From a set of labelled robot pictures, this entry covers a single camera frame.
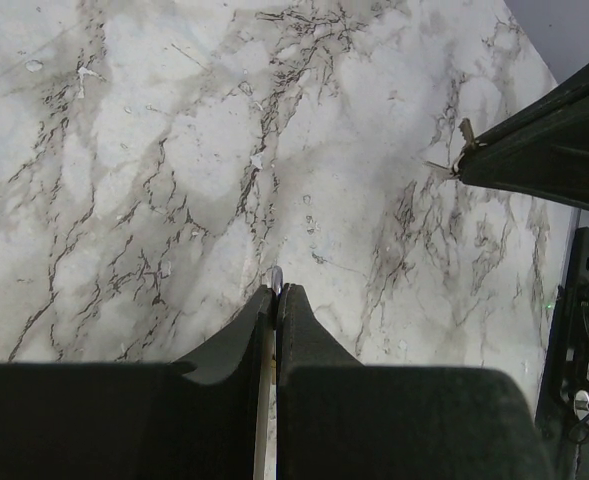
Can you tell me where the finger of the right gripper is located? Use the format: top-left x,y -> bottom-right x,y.
456,64 -> 589,210

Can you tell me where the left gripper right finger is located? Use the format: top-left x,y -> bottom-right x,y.
276,284 -> 553,479

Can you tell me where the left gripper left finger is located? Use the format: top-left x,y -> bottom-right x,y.
0,287 -> 274,479

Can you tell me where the small brass padlock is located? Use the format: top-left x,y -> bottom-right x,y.
253,266 -> 284,479

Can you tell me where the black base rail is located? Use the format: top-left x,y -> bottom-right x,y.
535,227 -> 589,479

